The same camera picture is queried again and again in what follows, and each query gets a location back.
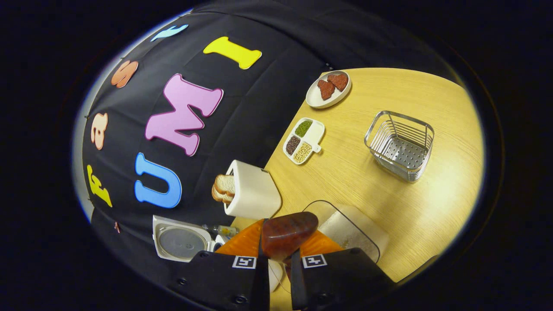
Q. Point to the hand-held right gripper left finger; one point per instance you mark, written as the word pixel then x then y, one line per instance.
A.
pixel 263 285

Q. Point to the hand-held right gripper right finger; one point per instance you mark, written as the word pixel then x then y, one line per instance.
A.
pixel 297 285

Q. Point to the brown wooden spoon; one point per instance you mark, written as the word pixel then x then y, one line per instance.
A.
pixel 289 233

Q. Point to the white rice heap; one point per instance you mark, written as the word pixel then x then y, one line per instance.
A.
pixel 350 235

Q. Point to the white rice cooker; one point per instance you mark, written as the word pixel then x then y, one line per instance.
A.
pixel 181 242

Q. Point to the clear plastic rice box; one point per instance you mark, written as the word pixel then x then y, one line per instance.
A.
pixel 380 237

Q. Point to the small clear glass bottle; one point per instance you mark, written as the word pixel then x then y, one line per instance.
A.
pixel 224 230

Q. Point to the white toaster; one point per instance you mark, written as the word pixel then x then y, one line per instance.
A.
pixel 255 194

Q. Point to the toast bread slice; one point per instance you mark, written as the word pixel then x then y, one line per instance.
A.
pixel 225 185
pixel 219 196

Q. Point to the white divided grain dish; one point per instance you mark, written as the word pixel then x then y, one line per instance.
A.
pixel 314 131

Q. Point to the white round plate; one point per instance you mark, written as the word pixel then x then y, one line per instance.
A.
pixel 315 99

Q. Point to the red meat piece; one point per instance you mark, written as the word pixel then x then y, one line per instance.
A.
pixel 325 89
pixel 338 81

